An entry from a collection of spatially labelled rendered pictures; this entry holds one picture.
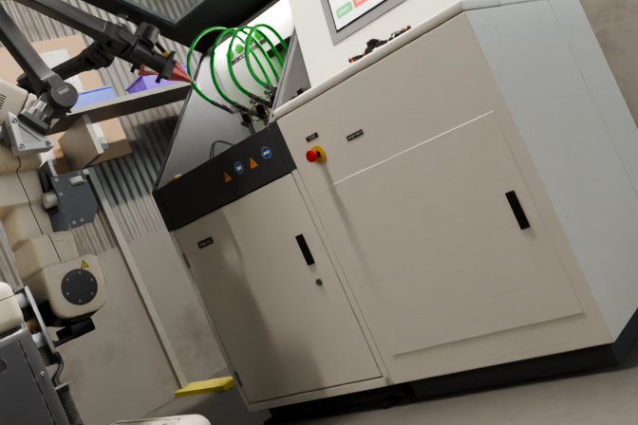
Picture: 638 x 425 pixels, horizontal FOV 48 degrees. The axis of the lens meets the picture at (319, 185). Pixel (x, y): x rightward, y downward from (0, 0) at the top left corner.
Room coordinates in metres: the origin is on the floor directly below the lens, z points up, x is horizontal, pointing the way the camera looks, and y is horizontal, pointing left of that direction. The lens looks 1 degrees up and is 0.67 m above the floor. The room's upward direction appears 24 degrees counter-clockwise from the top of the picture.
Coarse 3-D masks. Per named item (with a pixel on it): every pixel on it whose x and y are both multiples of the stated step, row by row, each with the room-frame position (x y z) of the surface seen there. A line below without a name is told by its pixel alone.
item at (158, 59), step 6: (156, 54) 2.23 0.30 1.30; (174, 54) 2.27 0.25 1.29; (150, 60) 2.22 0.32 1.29; (156, 60) 2.23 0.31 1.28; (162, 60) 2.24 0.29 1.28; (168, 60) 2.24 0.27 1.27; (150, 66) 2.24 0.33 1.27; (156, 66) 2.24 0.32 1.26; (162, 66) 2.24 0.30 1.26; (162, 72) 2.22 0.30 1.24; (162, 78) 2.23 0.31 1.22
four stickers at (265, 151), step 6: (264, 150) 2.24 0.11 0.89; (270, 150) 2.22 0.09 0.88; (252, 156) 2.28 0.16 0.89; (264, 156) 2.24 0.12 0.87; (270, 156) 2.23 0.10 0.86; (240, 162) 2.31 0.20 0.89; (252, 162) 2.28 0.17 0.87; (240, 168) 2.32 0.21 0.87; (252, 168) 2.29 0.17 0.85; (222, 174) 2.38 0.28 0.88; (228, 174) 2.36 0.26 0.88; (228, 180) 2.37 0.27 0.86
